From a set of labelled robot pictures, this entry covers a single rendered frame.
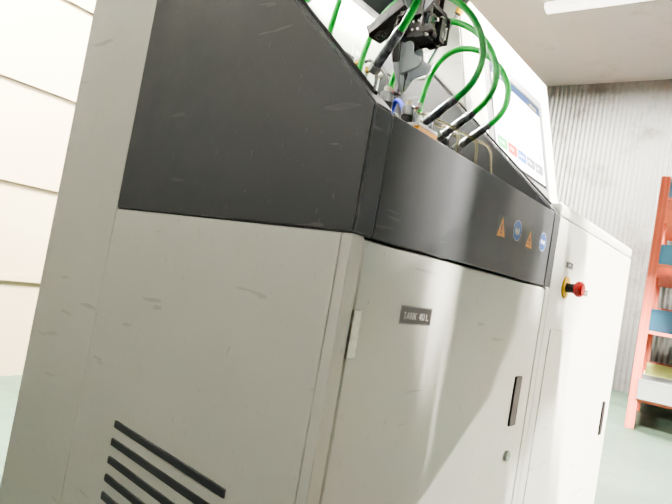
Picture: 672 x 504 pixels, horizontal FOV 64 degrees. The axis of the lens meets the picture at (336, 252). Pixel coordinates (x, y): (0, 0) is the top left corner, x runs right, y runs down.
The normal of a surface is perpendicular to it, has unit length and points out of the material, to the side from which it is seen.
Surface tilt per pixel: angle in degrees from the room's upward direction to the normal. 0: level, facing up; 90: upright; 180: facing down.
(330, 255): 90
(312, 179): 90
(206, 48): 90
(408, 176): 90
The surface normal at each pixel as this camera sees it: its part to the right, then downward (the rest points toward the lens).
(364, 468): 0.75, 0.11
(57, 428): -0.64, -0.14
